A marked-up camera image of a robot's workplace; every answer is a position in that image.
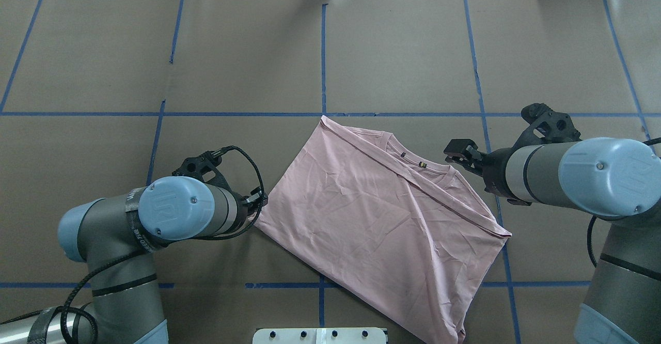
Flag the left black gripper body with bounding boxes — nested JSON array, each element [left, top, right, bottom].
[[171, 150, 269, 231]]

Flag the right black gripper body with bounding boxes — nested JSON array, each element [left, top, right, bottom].
[[444, 102, 581, 207]]

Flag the pink Snoopy t-shirt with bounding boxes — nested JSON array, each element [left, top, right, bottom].
[[257, 116, 511, 343]]

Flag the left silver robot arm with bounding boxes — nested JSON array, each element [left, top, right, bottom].
[[2, 146, 267, 343]]

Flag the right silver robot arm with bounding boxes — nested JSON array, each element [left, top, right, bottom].
[[444, 103, 660, 343]]

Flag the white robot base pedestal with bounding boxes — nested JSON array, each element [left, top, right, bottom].
[[252, 327, 389, 343]]

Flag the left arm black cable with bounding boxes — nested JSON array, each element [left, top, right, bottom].
[[59, 146, 266, 344]]

